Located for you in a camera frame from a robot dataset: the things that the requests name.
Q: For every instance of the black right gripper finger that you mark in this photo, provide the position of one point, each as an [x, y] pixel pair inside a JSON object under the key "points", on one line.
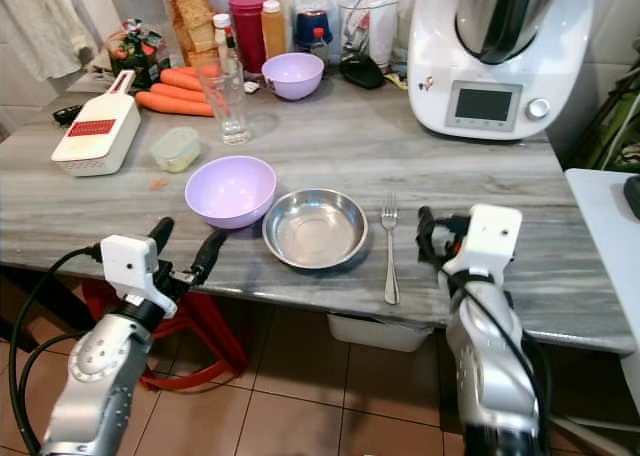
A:
{"points": [[425, 228]]}

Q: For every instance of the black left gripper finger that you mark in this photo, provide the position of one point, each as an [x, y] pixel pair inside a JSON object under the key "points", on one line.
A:
{"points": [[211, 256], [161, 233]]}

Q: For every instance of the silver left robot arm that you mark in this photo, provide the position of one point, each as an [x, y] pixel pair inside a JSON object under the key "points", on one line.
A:
{"points": [[95, 376]]}

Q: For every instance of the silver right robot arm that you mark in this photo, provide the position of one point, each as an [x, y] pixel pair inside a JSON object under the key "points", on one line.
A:
{"points": [[490, 366]]}

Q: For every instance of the silver metal fork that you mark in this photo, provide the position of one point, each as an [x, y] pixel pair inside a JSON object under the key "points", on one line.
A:
{"points": [[391, 261]]}

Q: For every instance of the large purple plastic bowl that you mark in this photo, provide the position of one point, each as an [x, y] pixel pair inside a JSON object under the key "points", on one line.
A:
{"points": [[230, 189]]}

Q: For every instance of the red plastic stool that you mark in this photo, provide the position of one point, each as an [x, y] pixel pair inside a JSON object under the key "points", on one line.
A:
{"points": [[220, 351]]}

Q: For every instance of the small lidded plastic container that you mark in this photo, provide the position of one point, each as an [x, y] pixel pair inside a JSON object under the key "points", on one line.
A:
{"points": [[175, 148]]}

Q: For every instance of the stainless steel plate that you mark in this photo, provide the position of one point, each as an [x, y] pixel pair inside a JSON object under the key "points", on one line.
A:
{"points": [[315, 230]]}

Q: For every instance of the white plastic tub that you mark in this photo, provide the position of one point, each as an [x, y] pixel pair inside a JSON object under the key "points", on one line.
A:
{"points": [[375, 332]]}

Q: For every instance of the white grater with red blade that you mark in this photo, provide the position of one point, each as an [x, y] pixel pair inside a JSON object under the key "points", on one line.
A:
{"points": [[95, 134]]}

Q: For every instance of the orange carrot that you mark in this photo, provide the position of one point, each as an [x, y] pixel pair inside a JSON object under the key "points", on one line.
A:
{"points": [[182, 79], [172, 104]]}

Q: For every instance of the clear drinking glass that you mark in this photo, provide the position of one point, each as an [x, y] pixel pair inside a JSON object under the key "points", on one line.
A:
{"points": [[227, 106]]}

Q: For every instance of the white kitchen cooking machine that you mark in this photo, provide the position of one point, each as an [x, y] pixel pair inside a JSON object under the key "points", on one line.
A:
{"points": [[510, 101]]}

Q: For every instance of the small black clip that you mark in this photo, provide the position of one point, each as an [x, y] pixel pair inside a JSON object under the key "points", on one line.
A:
{"points": [[66, 114]]}

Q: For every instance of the white side table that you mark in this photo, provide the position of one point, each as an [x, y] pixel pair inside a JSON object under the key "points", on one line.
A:
{"points": [[605, 266]]}

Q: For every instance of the black oval object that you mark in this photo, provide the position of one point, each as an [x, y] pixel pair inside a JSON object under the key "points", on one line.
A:
{"points": [[362, 71]]}

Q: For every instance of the glass jar with colourful contents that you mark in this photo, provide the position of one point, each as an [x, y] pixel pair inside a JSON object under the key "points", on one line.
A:
{"points": [[138, 51]]}

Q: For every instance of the black object on side table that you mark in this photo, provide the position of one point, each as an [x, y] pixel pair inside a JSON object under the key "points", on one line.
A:
{"points": [[633, 196]]}

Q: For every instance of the small purple plastic bowl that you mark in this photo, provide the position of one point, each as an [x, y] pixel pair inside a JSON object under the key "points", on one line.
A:
{"points": [[293, 76]]}

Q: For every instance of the clear pack of crackers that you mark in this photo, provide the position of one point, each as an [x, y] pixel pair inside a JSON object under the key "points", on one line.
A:
{"points": [[192, 31]]}

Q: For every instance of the clear utensil container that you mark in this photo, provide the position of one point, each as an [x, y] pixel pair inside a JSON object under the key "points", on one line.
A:
{"points": [[370, 28]]}

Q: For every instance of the small white seasoning bottle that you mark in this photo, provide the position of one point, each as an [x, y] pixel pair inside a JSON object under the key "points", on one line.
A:
{"points": [[223, 34]]}

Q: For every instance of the dark red canister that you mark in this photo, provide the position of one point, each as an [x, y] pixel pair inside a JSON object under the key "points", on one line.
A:
{"points": [[248, 31]]}

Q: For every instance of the orange bottle with white cap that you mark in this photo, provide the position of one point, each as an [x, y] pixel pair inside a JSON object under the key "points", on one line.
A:
{"points": [[273, 34]]}

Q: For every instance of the jar with blue lid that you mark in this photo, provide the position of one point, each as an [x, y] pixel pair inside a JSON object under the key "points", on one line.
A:
{"points": [[312, 26]]}

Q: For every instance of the white hanging towel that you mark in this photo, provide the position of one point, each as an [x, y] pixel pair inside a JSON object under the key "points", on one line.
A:
{"points": [[45, 26]]}

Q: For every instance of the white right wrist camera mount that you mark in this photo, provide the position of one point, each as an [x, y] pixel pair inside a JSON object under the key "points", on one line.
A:
{"points": [[488, 236]]}

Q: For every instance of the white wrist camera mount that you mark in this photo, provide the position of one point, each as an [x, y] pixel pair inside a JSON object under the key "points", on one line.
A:
{"points": [[488, 236], [128, 266]]}

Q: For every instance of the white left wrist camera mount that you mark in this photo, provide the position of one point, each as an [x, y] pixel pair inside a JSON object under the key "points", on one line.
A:
{"points": [[128, 266]]}

